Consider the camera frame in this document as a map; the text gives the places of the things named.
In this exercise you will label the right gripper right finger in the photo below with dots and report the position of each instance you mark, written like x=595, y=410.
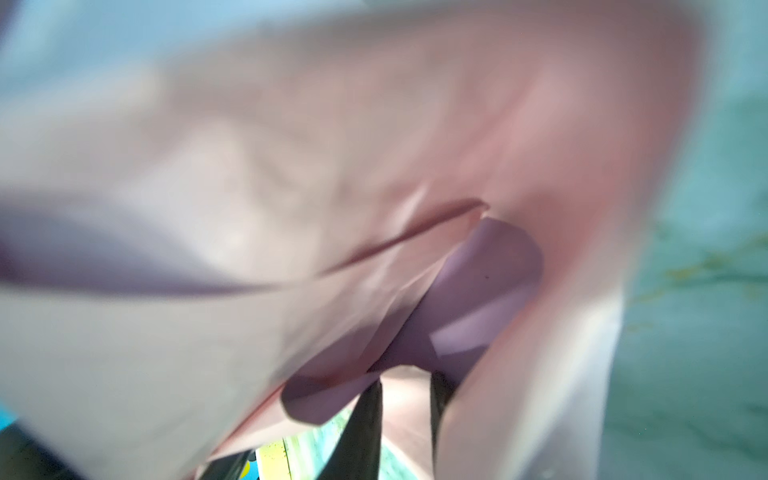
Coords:
x=442, y=389

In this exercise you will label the purple wrapping paper sheet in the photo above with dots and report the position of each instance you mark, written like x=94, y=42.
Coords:
x=222, y=221

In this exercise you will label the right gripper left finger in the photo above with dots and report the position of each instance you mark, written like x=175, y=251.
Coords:
x=358, y=450

